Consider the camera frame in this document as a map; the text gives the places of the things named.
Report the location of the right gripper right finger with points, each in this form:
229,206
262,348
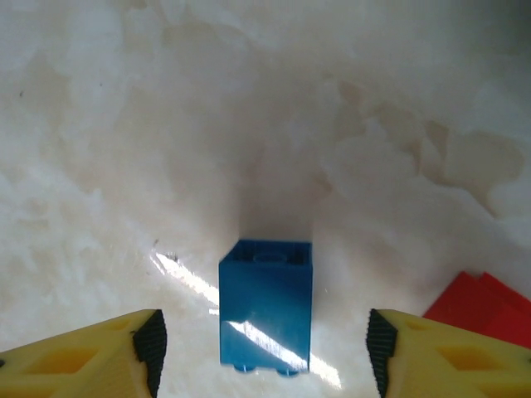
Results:
456,365

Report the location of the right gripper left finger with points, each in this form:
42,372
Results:
74,365

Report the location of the red long lego brick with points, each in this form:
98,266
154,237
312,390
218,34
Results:
485,307

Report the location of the blue square lego brick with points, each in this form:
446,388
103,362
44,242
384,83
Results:
265,307

